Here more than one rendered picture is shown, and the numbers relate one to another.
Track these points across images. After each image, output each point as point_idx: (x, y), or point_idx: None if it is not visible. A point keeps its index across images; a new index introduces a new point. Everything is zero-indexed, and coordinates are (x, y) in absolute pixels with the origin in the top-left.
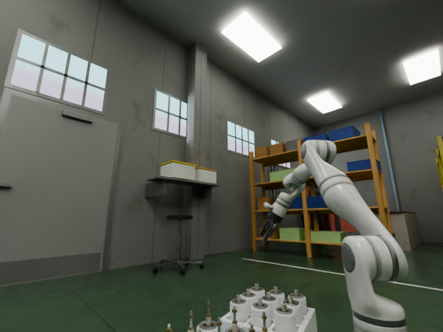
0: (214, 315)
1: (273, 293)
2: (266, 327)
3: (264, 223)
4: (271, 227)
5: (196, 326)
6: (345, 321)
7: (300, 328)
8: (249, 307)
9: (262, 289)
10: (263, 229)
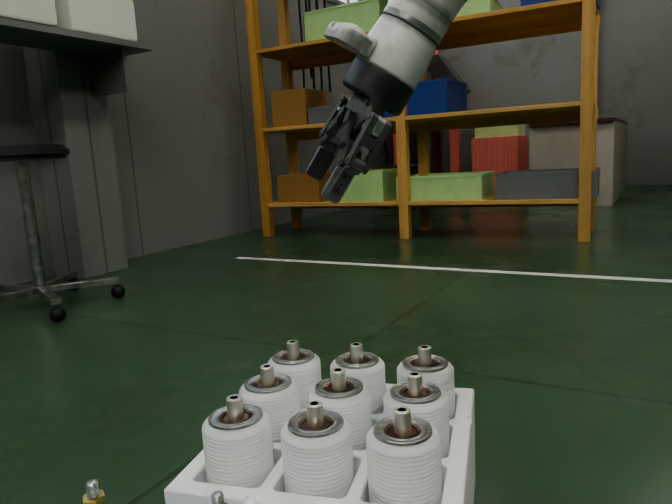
0: (160, 438)
1: (350, 366)
2: (340, 488)
3: (329, 124)
4: (367, 132)
5: (99, 487)
6: (524, 393)
7: (451, 472)
8: (273, 425)
9: (311, 356)
10: (323, 150)
